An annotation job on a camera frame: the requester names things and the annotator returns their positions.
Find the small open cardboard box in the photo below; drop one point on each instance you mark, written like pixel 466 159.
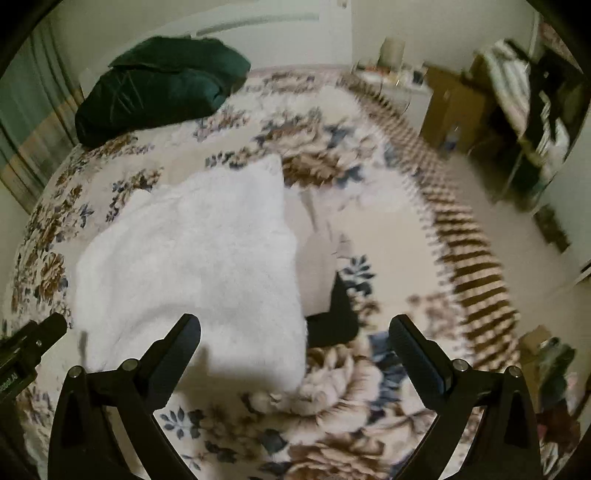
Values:
pixel 544 353

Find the white beaded sweater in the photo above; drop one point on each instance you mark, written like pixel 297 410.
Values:
pixel 215 246

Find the plastic water bottle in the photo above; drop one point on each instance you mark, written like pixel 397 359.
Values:
pixel 452 139

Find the folded black garment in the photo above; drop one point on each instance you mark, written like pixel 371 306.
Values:
pixel 339 325

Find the folded beige garment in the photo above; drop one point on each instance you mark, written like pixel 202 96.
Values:
pixel 316 255

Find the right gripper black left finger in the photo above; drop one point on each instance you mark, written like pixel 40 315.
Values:
pixel 83 444

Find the white nightstand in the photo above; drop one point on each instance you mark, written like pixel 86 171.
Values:
pixel 410 99

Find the green striped curtain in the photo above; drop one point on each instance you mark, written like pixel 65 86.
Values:
pixel 39 100

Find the chair with piled clothes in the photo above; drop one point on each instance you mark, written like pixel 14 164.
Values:
pixel 544 101

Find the beige bedside lamp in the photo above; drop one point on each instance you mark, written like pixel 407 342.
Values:
pixel 392 53

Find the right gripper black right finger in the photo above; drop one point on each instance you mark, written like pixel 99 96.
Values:
pixel 505 445

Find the floral bed blanket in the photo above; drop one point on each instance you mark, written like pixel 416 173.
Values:
pixel 356 413

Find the dark green pillow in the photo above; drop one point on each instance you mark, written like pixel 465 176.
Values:
pixel 161 81

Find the brown checkered bed mat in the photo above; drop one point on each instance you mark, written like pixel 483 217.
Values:
pixel 469 267

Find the brown cardboard box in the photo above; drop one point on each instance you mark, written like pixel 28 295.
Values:
pixel 457 107

